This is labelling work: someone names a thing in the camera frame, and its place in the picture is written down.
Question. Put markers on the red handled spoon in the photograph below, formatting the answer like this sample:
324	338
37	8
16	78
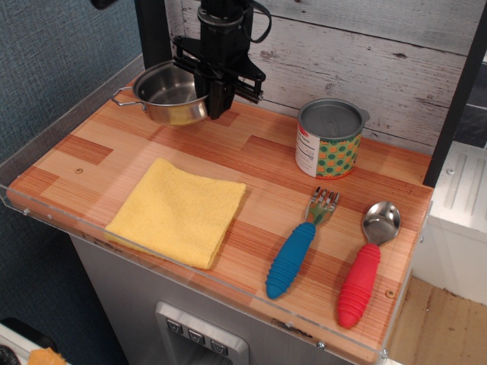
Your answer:
380	225

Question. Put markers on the dark post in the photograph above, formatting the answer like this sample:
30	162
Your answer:
153	32
461	95

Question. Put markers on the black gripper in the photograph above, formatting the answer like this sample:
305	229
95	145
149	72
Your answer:
220	65

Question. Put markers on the blue handled fork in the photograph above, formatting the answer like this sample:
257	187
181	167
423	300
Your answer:
287	263

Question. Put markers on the small steel pot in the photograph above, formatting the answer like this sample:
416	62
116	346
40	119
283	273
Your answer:
166	94

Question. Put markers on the yellow folded cloth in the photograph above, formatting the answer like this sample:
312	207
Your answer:
177	214

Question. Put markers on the dark left post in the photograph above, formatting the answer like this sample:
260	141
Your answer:
153	32

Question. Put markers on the white toy furniture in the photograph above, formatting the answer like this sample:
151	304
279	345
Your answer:
451	253

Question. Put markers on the black and orange object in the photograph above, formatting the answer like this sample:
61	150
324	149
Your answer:
23	344

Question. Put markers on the grey toy fridge cabinet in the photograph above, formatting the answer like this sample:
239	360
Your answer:
161	318

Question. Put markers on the dark right post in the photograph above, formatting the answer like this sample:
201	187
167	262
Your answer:
461	95

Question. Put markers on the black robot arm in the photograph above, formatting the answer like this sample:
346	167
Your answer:
218	12

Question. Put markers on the clear acrylic guard rail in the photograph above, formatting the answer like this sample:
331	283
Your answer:
76	174

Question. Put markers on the toy food can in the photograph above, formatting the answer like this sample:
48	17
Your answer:
328	137

